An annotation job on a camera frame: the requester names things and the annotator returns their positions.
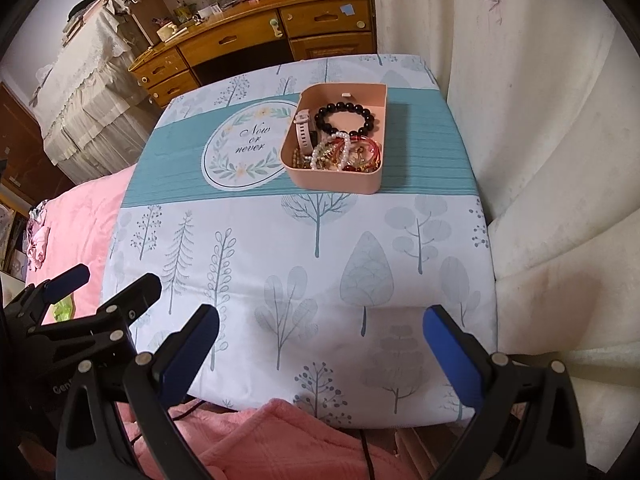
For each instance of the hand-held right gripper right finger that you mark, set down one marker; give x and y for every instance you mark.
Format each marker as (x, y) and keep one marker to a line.
(450, 355)

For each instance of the pink bed sheet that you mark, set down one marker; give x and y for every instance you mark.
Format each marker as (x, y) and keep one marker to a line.
(85, 220)

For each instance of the black bag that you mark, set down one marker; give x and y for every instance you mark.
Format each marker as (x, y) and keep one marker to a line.
(82, 10)

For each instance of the floral pink cloth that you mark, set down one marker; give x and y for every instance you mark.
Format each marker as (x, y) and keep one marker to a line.
(37, 240)

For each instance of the brown wooden cabinet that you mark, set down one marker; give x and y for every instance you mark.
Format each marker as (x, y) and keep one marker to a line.
(25, 135)

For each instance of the small white box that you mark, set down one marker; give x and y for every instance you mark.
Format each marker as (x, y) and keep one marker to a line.
(208, 11)

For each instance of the green cloth scrap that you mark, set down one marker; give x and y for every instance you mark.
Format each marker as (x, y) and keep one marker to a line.
(63, 310)

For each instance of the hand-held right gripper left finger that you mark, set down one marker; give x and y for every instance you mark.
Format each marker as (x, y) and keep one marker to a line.
(192, 355)

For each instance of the tree print tablecloth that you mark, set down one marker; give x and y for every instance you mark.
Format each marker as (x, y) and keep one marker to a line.
(250, 260)

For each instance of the white floral curtain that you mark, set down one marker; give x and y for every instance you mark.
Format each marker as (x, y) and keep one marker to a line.
(550, 110)

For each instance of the pink fleece blanket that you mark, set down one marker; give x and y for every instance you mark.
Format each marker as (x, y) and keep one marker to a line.
(280, 445)

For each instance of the wooden desk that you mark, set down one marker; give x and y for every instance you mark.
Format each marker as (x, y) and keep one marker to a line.
(240, 40)

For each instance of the pink storage box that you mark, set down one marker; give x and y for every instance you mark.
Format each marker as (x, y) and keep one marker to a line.
(330, 182)

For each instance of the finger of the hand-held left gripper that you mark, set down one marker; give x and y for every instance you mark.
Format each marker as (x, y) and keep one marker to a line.
(67, 280)
(135, 295)

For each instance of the cream lace cover cloth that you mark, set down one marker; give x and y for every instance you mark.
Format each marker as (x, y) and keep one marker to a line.
(90, 100)

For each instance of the pale green hook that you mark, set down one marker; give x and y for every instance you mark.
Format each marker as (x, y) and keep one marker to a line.
(274, 27)

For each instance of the cream round jar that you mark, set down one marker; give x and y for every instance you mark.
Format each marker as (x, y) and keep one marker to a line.
(166, 32)

